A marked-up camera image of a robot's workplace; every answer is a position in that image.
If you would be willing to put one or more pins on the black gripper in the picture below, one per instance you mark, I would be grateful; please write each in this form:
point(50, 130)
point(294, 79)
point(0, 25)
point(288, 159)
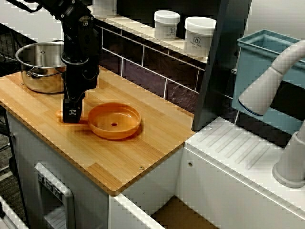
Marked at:
point(81, 76)

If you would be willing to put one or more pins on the orange plastic toy pan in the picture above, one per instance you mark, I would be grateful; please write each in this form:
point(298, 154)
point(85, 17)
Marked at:
point(104, 117)

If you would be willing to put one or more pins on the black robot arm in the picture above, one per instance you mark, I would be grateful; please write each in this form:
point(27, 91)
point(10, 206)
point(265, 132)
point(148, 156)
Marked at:
point(78, 31)

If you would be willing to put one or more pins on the stainless steel pot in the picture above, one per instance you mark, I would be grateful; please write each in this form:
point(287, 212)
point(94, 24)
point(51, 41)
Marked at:
point(40, 78)

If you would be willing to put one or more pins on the white kitchen cabinet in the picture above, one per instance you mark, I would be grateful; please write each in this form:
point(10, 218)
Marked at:
point(28, 148)

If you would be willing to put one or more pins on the gray dispenser panel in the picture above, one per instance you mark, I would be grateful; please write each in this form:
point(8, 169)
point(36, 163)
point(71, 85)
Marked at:
point(70, 202)

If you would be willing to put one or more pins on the beige shelf ledge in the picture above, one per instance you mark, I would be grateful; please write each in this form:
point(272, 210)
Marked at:
point(133, 25)

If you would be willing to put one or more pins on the plain white plastic container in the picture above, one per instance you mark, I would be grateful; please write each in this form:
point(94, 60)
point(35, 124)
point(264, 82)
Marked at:
point(104, 8)

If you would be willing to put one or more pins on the small white labelled jar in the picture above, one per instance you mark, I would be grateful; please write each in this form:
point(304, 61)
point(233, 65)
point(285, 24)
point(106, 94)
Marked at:
point(166, 23)

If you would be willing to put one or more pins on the dark gray upright panel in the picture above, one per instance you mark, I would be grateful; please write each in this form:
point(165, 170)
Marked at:
point(214, 83)

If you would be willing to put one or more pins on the large white labelled jar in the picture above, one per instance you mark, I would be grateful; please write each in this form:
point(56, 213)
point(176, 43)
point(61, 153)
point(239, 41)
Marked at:
point(200, 35)

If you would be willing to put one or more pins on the white sink unit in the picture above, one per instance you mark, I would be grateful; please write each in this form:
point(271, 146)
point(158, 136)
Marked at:
point(226, 143)

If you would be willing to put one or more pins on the blue plastic bin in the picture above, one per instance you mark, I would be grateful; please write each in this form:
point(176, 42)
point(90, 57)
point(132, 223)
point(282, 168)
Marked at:
point(252, 71)

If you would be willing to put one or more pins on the gray toy faucet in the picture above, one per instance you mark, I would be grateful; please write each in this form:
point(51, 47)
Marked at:
point(262, 93)

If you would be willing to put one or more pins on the aluminium extrusion frame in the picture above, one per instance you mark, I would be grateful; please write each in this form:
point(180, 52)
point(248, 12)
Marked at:
point(9, 214)

